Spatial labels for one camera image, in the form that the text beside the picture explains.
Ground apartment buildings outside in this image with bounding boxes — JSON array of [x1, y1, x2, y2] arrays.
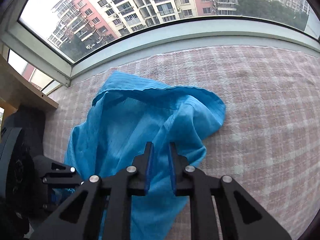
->
[[47, 0, 310, 55]]

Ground green trees outside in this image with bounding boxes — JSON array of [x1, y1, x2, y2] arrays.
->
[[235, 0, 310, 32]]

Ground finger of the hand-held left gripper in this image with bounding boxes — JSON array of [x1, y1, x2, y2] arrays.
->
[[42, 174, 84, 189], [35, 155, 77, 177]]

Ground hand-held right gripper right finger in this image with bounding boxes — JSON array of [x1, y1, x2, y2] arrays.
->
[[168, 142, 292, 240]]

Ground light wooden board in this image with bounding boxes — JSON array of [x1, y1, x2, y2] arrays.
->
[[0, 55, 59, 113]]

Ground pile of dark clothes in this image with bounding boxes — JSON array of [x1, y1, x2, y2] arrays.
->
[[5, 105, 47, 160]]

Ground pink plaid blanket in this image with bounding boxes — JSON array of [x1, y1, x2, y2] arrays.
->
[[42, 45, 320, 240]]

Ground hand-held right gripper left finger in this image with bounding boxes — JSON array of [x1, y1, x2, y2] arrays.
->
[[30, 142, 154, 240]]

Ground blue striped jacket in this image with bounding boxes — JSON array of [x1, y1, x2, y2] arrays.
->
[[64, 70, 227, 240]]

